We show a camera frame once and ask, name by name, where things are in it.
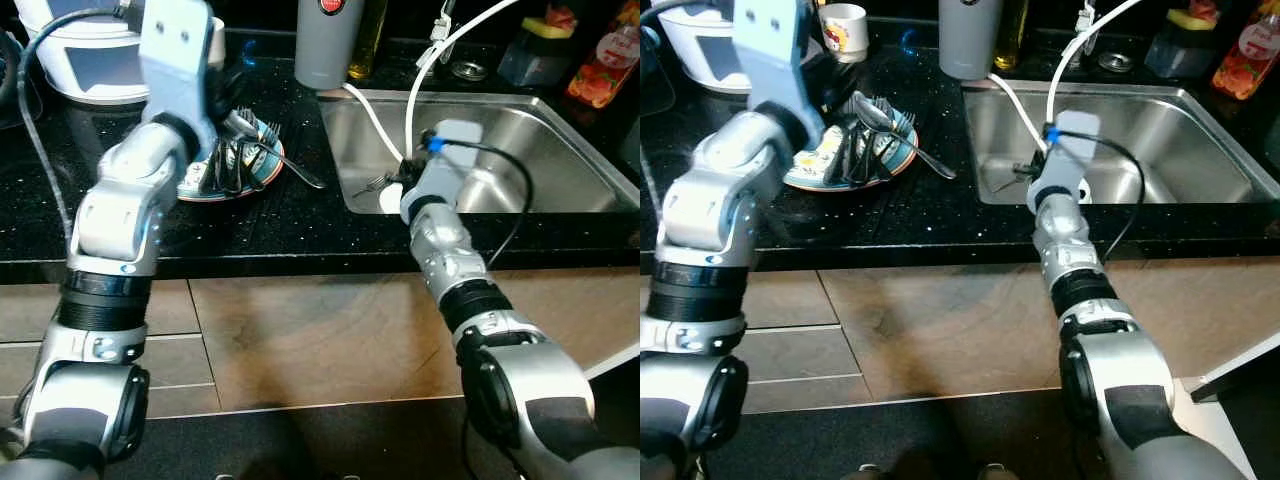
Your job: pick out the white water container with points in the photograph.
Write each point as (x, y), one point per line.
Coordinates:
(80, 60)
(700, 50)

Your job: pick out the colourful patterned plate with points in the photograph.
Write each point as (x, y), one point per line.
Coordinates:
(265, 165)
(815, 165)

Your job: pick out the small white plate with label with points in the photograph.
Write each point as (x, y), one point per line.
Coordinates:
(388, 200)
(1084, 195)

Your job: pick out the white printed cup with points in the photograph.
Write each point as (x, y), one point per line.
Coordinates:
(845, 30)
(215, 40)

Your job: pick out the yellow red sponge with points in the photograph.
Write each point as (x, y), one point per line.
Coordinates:
(1190, 18)
(555, 22)

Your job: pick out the metal spoon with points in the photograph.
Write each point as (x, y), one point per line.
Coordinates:
(290, 165)
(920, 158)

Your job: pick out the metal kitchen faucet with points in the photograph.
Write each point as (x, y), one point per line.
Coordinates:
(443, 58)
(1088, 48)

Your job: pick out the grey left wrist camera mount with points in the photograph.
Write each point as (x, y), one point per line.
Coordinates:
(780, 50)
(175, 50)

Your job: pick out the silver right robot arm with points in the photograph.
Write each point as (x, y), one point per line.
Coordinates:
(1120, 380)
(520, 380)

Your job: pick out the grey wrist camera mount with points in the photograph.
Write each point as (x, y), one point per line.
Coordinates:
(175, 50)
(780, 50)
(1070, 150)
(450, 160)

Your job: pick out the white tie strip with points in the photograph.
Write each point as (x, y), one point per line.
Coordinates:
(438, 35)
(1083, 20)

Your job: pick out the metal fork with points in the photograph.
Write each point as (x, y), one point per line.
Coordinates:
(372, 185)
(1005, 182)

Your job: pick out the dark sponge holder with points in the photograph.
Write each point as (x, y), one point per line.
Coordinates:
(1175, 55)
(530, 62)

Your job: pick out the yellow oil bottle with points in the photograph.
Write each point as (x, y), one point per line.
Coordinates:
(1010, 35)
(368, 40)

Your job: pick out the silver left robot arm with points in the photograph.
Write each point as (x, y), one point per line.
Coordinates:
(110, 220)
(700, 220)

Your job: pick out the round metal drain cap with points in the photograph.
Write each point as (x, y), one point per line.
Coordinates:
(1115, 62)
(468, 70)

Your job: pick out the red labelled bottle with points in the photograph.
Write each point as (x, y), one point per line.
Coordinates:
(605, 70)
(1245, 60)

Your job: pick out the grey water filter red label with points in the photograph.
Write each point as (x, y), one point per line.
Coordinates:
(328, 50)
(970, 40)

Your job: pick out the stainless steel sink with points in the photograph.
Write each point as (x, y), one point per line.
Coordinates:
(560, 150)
(1180, 150)

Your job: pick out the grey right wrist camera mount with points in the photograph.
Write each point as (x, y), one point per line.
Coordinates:
(1070, 150)
(450, 160)

